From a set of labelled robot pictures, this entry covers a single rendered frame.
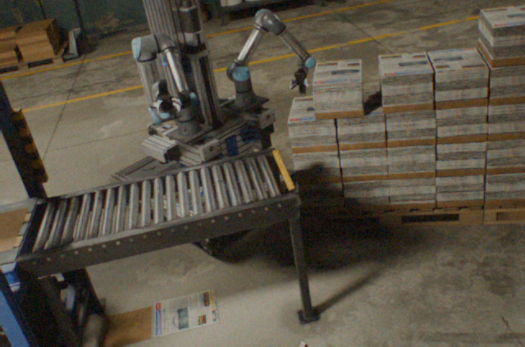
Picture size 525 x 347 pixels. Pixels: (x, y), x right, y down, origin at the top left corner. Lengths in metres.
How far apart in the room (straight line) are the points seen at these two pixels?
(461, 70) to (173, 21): 1.71
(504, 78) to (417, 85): 0.47
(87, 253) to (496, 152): 2.35
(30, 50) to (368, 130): 6.55
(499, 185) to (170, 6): 2.28
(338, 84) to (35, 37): 6.41
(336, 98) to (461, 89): 0.70
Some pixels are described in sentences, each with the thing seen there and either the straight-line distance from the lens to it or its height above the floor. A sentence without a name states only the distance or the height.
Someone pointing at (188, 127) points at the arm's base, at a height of 0.87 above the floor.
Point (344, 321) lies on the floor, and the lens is 3.08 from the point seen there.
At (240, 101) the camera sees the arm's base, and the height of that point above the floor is 0.85.
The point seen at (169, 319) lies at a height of 0.01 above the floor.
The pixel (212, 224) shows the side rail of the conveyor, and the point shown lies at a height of 0.76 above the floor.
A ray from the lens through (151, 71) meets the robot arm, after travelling 3.22.
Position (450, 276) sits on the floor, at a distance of 3.33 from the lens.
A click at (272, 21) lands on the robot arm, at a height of 1.31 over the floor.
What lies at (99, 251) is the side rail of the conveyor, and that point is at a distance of 2.68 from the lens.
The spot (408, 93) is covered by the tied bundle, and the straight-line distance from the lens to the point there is 3.20.
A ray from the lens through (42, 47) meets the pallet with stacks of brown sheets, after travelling 8.91.
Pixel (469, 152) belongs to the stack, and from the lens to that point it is 3.43.
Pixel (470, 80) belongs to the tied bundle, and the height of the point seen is 0.99.
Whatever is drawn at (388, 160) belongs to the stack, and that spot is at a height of 0.52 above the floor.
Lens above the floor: 2.22
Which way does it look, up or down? 28 degrees down
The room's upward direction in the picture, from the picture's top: 10 degrees counter-clockwise
